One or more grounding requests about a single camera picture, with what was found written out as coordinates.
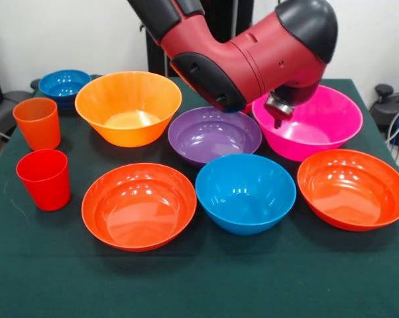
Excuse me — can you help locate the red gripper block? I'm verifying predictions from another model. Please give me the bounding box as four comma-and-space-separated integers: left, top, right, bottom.
271, 110, 294, 131

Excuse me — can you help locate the large magenta plastic bowl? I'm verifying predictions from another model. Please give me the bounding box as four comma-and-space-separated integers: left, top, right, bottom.
251, 84, 364, 163

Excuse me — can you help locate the purple plastic bowl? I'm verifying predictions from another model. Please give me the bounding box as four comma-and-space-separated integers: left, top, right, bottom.
167, 106, 263, 167

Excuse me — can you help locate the red-orange plastic bowl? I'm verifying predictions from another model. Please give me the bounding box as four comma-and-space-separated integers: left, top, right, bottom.
81, 162, 198, 252
297, 148, 399, 232

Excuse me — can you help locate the light blue plastic bowl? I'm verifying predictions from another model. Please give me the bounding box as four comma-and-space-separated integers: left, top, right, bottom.
194, 152, 297, 236

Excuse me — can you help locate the large orange plastic bowl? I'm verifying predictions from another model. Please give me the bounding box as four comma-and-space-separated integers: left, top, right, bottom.
74, 70, 183, 148

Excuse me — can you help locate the dark green tablecloth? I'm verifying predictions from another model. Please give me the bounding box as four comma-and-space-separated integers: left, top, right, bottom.
0, 75, 399, 318

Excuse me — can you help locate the small dark blue bowl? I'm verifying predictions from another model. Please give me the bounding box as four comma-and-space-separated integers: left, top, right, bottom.
38, 68, 93, 110

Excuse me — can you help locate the red plastic cup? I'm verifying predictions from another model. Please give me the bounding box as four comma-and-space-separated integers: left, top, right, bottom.
15, 148, 71, 212

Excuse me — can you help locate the orange plastic cup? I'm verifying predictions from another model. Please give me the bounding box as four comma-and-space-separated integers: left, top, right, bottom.
12, 97, 62, 151

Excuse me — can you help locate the blue cable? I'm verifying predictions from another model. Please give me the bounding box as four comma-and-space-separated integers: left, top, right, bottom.
386, 101, 399, 149

